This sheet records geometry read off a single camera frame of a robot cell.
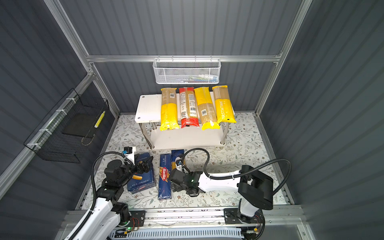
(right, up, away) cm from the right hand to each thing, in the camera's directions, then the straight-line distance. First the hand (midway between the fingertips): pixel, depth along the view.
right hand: (179, 182), depth 82 cm
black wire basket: (-56, +27, -10) cm, 63 cm away
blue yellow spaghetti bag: (-4, +14, +12) cm, 19 cm away
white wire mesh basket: (+2, +72, +30) cm, 78 cm away
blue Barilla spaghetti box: (-7, -3, -3) cm, 9 cm away
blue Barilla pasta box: (-21, +1, -3) cm, 21 cm away
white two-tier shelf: (-14, +37, -10) cm, 40 cm away
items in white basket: (+11, +61, +11) cm, 64 cm away
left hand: (-18, +15, -2) cm, 24 cm away
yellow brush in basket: (-42, +33, -5) cm, 54 cm away
